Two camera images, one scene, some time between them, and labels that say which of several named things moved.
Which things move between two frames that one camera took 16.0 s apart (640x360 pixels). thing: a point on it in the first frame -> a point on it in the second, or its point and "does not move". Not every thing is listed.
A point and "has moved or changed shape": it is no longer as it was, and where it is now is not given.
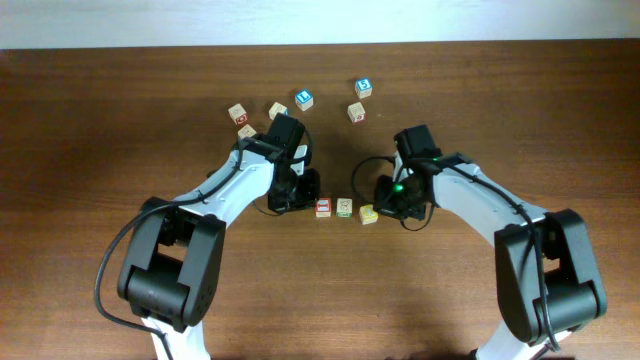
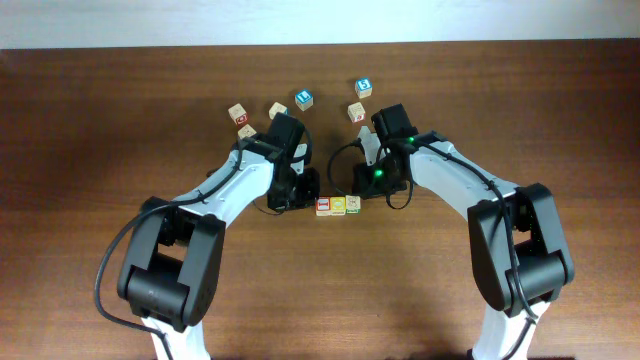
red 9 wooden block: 356,112 does not move
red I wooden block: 323,208 does not move
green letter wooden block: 246,131 does not move
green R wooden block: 344,207 has moved or changed shape
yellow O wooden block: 368,215 -> 337,205
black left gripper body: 297,189 does not move
